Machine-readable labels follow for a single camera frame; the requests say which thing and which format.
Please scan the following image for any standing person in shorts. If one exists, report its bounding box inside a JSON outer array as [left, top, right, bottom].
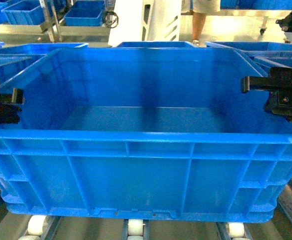
[[192, 0, 221, 46]]

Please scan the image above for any white roller wheel right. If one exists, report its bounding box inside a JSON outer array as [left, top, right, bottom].
[[228, 222, 245, 238]]

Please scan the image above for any blue crate behind centre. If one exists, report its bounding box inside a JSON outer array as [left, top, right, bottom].
[[117, 41, 196, 49]]

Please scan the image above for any large blue plastic crate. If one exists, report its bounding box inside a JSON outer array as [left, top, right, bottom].
[[0, 47, 292, 223]]

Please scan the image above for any white roller wheel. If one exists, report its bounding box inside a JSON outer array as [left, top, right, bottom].
[[228, 222, 245, 238], [128, 219, 144, 237], [27, 215, 47, 236]]

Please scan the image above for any blue crate left neighbour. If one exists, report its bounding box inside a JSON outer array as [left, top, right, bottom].
[[0, 42, 88, 83]]

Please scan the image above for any blue crate far left shelf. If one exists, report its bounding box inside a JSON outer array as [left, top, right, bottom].
[[1, 0, 45, 25]]

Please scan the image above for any blue crate right neighbour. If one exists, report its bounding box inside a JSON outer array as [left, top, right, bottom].
[[205, 41, 292, 71]]

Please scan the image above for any blue crate on far shelf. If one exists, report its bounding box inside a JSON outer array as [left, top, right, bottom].
[[64, 0, 105, 27]]

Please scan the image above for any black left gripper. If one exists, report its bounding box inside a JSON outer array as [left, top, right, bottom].
[[0, 88, 24, 124]]

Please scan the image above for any white roller wheel left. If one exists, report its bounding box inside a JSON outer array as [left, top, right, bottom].
[[27, 215, 47, 236]]

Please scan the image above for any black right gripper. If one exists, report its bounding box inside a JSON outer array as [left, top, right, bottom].
[[241, 67, 292, 122]]

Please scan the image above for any white roller wheel centre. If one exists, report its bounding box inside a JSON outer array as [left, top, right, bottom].
[[128, 219, 144, 237]]

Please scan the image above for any blue crate neighbour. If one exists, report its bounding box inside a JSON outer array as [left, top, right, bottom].
[[0, 42, 88, 83], [205, 41, 292, 71]]

